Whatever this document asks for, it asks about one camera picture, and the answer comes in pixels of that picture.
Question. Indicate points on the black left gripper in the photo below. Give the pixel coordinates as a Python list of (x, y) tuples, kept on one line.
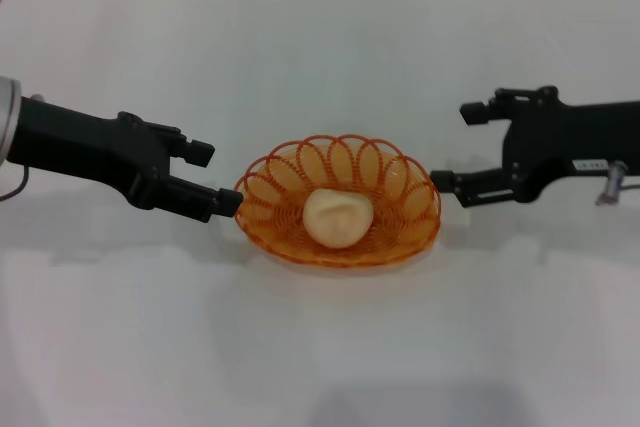
[(85, 152)]

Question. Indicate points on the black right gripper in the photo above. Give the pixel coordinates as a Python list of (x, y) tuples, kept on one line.
[(560, 142)]

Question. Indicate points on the pale round steamed bun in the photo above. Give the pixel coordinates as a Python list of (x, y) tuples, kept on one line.
[(337, 219)]

